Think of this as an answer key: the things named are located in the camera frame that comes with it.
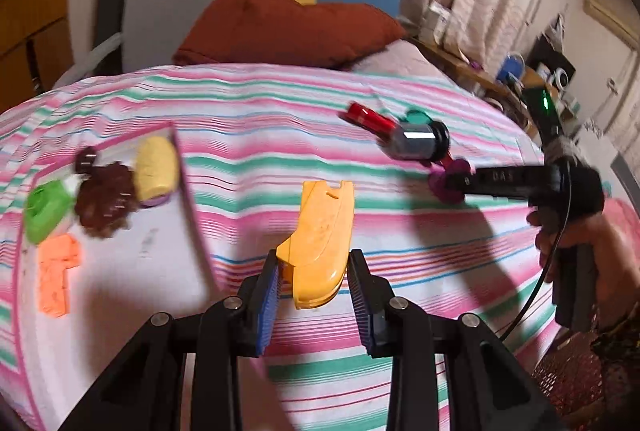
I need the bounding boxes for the yellow textured wedge toy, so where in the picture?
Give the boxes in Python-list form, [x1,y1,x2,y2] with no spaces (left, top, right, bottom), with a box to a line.
[134,135,180,208]

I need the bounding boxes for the wooden side shelf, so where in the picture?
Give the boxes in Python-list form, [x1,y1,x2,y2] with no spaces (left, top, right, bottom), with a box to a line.
[409,35,582,138]

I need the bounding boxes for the pink-rimmed white tray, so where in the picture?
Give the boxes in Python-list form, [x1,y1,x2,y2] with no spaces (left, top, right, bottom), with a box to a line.
[11,122,296,431]

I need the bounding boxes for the striped pink green tablecloth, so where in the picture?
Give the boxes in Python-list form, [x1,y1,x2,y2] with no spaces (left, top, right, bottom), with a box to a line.
[1,65,556,426]

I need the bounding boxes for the teal plastic flanged piece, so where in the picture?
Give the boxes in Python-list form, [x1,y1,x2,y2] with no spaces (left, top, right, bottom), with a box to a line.
[402,108,432,125]

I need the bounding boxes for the dark brown spinning top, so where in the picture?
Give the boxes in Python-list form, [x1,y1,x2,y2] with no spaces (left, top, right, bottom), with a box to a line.
[74,146,138,239]

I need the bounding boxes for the red metallic cylinder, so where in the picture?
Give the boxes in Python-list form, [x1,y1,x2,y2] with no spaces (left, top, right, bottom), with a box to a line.
[341,102,397,142]

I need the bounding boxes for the rust red cushion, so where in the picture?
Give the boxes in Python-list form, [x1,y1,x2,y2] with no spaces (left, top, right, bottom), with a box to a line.
[172,0,406,69]

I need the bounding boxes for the person's right hand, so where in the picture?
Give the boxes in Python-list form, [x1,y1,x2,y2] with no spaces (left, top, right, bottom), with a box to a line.
[526,210,637,331]

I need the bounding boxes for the yellow-orange plastic comb case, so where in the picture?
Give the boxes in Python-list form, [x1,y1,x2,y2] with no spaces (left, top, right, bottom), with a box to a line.
[276,180,355,310]

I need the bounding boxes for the small white box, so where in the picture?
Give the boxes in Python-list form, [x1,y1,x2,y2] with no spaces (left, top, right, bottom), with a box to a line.
[419,1,451,46]

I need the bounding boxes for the green white round toy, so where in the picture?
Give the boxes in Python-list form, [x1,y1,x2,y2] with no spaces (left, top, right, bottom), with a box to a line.
[24,180,74,245]

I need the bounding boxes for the orange linked cubes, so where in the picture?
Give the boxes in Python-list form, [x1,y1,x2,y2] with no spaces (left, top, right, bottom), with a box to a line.
[37,234,81,317]

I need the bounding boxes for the blue mug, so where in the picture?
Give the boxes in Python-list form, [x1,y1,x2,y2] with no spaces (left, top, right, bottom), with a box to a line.
[496,52,526,83]

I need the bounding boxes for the magenta plastic plunger toy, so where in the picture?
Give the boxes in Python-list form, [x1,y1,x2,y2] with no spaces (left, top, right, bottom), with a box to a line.
[427,156,471,204]

